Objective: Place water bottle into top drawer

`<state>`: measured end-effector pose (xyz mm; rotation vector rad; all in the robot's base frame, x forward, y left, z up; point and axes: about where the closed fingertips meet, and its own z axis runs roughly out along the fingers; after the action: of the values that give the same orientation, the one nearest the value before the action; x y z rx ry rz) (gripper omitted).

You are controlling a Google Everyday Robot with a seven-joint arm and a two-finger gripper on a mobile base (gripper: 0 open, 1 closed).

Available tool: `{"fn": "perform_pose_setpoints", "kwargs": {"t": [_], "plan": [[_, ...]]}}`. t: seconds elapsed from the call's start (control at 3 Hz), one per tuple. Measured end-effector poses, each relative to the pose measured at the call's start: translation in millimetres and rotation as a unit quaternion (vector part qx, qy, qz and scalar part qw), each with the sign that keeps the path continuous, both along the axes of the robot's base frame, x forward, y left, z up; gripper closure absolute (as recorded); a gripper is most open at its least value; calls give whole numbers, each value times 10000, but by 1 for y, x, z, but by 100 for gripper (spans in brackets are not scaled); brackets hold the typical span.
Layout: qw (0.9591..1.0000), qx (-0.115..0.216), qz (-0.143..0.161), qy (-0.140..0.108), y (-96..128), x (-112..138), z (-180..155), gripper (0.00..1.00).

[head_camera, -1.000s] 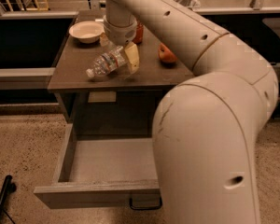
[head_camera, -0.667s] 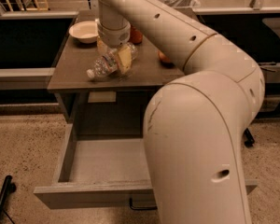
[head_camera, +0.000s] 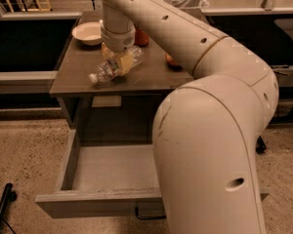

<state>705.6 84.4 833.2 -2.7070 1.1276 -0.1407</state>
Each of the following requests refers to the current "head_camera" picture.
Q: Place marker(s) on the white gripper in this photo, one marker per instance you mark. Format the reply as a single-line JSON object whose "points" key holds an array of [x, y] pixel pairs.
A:
{"points": [[117, 42]]}

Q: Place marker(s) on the clear plastic water bottle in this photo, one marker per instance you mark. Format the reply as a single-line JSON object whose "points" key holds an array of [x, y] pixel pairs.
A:
{"points": [[107, 69]]}

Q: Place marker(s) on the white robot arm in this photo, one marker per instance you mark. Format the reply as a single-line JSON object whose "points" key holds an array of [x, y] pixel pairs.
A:
{"points": [[205, 132]]}

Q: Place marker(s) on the grey drawer cabinet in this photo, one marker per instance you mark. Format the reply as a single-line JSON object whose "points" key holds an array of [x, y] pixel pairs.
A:
{"points": [[141, 91]]}

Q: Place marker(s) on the open grey top drawer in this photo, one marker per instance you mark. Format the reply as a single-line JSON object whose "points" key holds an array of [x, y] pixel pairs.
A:
{"points": [[104, 179]]}

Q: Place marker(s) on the red cola can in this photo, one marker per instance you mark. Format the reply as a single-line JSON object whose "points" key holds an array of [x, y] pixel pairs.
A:
{"points": [[141, 38]]}

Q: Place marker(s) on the white bowl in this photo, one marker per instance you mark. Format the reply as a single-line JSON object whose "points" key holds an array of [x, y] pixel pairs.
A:
{"points": [[89, 33]]}

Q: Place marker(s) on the white label under tabletop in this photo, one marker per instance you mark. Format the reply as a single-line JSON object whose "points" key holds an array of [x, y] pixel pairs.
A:
{"points": [[106, 101]]}

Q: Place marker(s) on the red apple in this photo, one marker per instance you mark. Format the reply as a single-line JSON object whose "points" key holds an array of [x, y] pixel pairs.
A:
{"points": [[171, 61]]}

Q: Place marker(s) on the black stand leg right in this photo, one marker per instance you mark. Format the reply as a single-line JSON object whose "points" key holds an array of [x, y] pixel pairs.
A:
{"points": [[260, 146]]}

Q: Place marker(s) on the black stand leg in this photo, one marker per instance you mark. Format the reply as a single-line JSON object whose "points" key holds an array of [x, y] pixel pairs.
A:
{"points": [[260, 146], [8, 196]]}

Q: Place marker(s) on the black stand leg left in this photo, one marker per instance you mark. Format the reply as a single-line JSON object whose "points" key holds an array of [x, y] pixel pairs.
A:
{"points": [[8, 196]]}

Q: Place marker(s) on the white wire basket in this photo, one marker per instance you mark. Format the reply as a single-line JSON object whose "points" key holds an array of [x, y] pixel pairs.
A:
{"points": [[190, 4]]}

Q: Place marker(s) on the black drawer handle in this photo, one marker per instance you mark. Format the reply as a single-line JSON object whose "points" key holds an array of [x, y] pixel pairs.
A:
{"points": [[149, 214]]}

